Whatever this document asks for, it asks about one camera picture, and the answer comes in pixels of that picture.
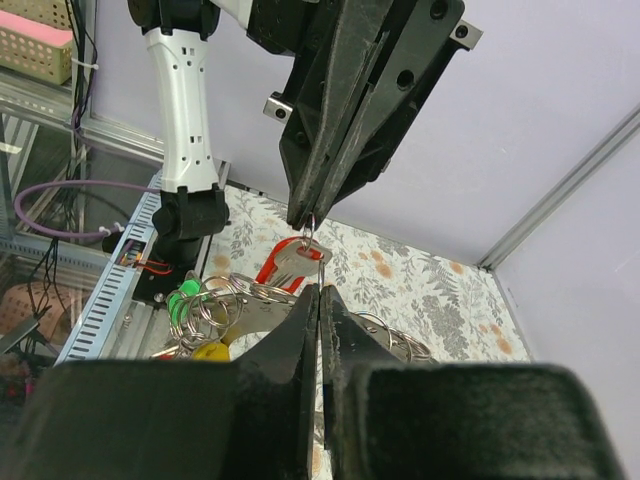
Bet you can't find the floral tablecloth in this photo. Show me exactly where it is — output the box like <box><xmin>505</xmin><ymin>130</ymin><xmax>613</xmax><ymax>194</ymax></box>
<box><xmin>204</xmin><ymin>188</ymin><xmax>529</xmax><ymax>362</ymax></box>

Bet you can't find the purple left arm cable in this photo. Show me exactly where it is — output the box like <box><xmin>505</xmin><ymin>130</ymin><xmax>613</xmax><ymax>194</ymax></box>
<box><xmin>13</xmin><ymin>180</ymin><xmax>164</xmax><ymax>239</ymax></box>

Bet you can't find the key with red tag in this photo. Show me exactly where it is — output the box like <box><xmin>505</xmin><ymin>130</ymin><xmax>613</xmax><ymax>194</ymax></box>
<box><xmin>255</xmin><ymin>214</ymin><xmax>333</xmax><ymax>294</ymax></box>

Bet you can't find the yellow key tag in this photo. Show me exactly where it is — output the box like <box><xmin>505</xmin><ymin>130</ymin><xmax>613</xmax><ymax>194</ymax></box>
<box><xmin>191</xmin><ymin>342</ymin><xmax>230</xmax><ymax>363</ymax></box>

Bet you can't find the green key tag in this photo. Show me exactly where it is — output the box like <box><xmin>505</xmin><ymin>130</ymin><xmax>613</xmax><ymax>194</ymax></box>
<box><xmin>166</xmin><ymin>278</ymin><xmax>202</xmax><ymax>327</ymax></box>

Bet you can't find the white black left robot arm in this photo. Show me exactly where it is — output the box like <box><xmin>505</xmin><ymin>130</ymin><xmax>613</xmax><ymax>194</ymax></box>
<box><xmin>128</xmin><ymin>1</ymin><xmax>482</xmax><ymax>267</ymax></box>

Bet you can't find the metal key organizer ring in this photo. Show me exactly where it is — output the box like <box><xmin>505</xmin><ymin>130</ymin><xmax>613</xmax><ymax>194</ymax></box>
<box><xmin>149</xmin><ymin>269</ymin><xmax>439</xmax><ymax>365</ymax></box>

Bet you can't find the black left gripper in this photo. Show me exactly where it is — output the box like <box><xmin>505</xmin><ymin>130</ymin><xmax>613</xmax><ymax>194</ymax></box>
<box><xmin>247</xmin><ymin>1</ymin><xmax>483</xmax><ymax>230</ymax></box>

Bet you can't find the cream perforated basket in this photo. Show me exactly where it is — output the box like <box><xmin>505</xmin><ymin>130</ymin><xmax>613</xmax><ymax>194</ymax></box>
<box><xmin>1</xmin><ymin>0</ymin><xmax>74</xmax><ymax>85</ymax></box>

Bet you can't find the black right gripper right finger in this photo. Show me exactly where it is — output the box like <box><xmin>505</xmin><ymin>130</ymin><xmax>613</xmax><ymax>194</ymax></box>
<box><xmin>319</xmin><ymin>286</ymin><xmax>624</xmax><ymax>479</ymax></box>

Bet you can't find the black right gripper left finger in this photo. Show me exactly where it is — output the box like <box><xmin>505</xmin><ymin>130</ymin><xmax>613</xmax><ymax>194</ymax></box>
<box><xmin>1</xmin><ymin>285</ymin><xmax>320</xmax><ymax>479</ymax></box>

